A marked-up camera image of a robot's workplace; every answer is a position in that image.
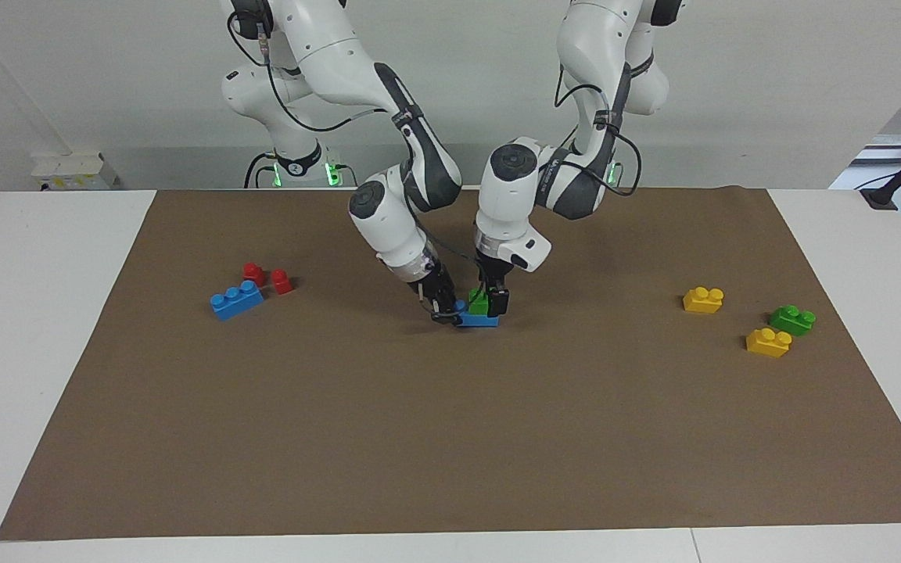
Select white power strip box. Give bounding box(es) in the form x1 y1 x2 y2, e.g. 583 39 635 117
31 152 120 192

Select brown table mat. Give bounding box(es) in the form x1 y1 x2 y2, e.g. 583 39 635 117
0 186 901 542

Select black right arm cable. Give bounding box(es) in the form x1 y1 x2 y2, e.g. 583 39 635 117
227 11 390 134

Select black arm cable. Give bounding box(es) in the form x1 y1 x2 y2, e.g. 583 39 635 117
227 11 390 134
553 83 644 197

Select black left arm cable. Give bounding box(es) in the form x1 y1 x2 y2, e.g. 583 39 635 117
553 83 644 197

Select blue three-stud block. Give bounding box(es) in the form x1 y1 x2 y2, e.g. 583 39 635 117
451 300 500 328
210 280 265 321

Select yellow two-stud block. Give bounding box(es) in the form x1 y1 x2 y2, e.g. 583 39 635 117
745 328 793 359
683 287 725 314

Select black right base cable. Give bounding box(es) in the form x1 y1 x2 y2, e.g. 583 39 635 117
244 151 279 188

